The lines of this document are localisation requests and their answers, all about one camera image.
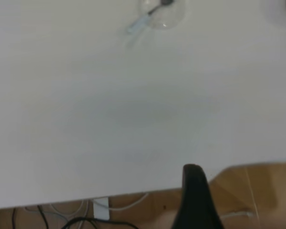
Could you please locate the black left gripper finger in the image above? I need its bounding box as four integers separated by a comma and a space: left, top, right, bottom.
173, 164, 226, 229

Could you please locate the spoon with pale blue handle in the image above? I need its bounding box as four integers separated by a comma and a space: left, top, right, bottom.
126, 0, 176, 34

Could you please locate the clear round glass lid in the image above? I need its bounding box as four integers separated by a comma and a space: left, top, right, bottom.
139, 0, 186, 31

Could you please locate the white table leg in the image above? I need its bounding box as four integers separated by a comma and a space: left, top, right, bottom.
93, 197, 110, 220

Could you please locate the white cable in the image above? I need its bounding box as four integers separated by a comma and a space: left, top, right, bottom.
220, 210, 253, 219
25, 199, 85, 222
109, 192, 150, 210

